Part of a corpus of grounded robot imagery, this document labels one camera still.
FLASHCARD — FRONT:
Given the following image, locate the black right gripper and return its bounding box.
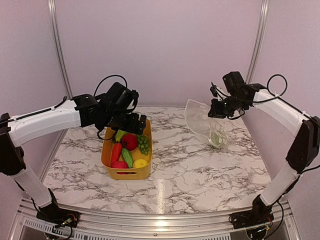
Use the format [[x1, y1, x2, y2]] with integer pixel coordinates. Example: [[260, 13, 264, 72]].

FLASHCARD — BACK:
[[207, 93, 247, 119]]

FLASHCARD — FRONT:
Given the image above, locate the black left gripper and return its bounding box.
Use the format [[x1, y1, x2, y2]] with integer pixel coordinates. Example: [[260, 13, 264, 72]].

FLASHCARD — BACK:
[[103, 109, 147, 135]]

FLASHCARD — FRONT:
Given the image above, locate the clear polka dot zip bag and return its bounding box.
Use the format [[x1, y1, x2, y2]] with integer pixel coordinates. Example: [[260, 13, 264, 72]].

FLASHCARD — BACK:
[[184, 99, 229, 149]]

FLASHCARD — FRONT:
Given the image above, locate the red toy pomegranate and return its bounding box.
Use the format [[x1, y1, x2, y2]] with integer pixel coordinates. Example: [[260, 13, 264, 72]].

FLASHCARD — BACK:
[[121, 133, 138, 151]]

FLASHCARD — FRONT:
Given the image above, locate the green toy grape bunch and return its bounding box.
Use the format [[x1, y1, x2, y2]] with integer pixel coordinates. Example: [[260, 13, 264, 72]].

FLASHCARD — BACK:
[[136, 135, 150, 155]]

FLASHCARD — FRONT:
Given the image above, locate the green toy apple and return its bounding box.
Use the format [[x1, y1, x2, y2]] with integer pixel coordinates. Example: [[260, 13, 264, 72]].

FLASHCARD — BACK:
[[210, 132, 225, 147]]

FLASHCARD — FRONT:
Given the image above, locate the yellow toy lemon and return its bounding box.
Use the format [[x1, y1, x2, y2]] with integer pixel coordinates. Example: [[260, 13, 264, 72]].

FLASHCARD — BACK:
[[132, 158, 149, 169]]

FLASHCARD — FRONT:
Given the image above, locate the yellow plastic basket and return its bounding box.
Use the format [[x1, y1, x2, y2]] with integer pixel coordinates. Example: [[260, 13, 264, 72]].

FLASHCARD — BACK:
[[101, 119, 153, 180]]

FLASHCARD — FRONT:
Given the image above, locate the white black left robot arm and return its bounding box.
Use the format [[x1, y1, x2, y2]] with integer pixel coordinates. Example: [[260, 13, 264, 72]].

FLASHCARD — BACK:
[[0, 93, 147, 223]]

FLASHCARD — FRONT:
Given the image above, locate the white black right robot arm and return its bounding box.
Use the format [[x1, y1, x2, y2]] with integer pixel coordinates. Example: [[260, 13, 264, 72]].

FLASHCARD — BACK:
[[209, 83, 320, 224]]

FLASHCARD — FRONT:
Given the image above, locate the green toy pear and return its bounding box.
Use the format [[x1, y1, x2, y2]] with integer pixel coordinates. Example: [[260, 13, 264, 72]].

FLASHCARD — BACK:
[[113, 130, 128, 143]]

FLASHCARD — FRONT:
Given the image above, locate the green toy bitter gourd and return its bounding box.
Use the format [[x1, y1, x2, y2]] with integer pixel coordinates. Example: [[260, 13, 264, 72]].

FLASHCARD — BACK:
[[121, 148, 134, 168]]

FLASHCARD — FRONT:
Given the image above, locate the red toy chili pepper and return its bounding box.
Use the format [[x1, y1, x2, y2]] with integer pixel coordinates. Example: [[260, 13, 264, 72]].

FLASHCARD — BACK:
[[110, 142, 123, 164]]

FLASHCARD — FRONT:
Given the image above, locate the red toy apple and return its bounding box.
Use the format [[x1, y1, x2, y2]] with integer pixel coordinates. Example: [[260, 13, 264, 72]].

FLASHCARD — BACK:
[[111, 161, 129, 169]]

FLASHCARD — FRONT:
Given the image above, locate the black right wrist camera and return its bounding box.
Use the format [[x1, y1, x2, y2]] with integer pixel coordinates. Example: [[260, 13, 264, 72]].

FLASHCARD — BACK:
[[222, 71, 245, 95]]

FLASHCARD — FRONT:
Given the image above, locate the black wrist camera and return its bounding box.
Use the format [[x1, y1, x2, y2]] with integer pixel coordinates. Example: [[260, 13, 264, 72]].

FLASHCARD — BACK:
[[222, 71, 245, 95], [106, 82, 139, 113]]

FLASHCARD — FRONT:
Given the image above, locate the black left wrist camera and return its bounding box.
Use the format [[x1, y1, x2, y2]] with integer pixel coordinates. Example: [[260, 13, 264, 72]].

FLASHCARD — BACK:
[[106, 82, 139, 113]]

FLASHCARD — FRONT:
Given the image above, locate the left aluminium corner post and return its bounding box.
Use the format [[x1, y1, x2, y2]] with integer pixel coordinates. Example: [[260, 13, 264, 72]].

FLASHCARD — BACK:
[[48, 0, 73, 99]]

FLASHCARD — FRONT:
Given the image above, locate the aluminium corner post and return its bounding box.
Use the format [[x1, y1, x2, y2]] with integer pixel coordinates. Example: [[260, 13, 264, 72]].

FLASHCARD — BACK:
[[48, 0, 73, 99], [246, 0, 270, 84]]

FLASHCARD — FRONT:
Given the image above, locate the right aluminium corner post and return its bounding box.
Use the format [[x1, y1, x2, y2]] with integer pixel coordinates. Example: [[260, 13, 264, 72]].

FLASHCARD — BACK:
[[246, 0, 270, 84]]

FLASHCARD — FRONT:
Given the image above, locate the aluminium front frame rail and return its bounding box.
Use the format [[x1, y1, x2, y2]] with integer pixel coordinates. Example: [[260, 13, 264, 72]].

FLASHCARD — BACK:
[[14, 197, 301, 240]]

